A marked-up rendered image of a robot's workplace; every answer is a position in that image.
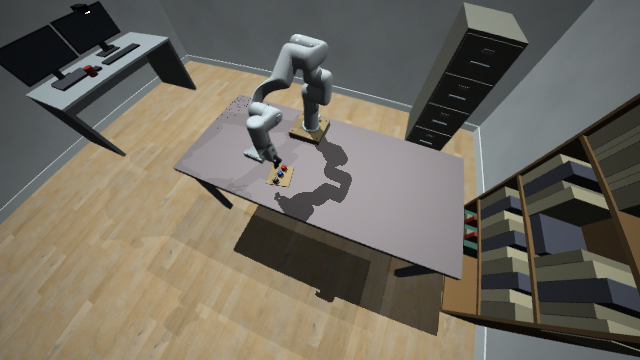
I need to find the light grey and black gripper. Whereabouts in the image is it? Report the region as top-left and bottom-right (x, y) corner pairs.
(262, 145), (282, 169)

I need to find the tan square mat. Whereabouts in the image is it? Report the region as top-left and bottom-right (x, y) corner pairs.
(266, 164), (294, 187)

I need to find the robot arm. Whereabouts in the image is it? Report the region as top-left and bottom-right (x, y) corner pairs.
(244, 34), (333, 164)

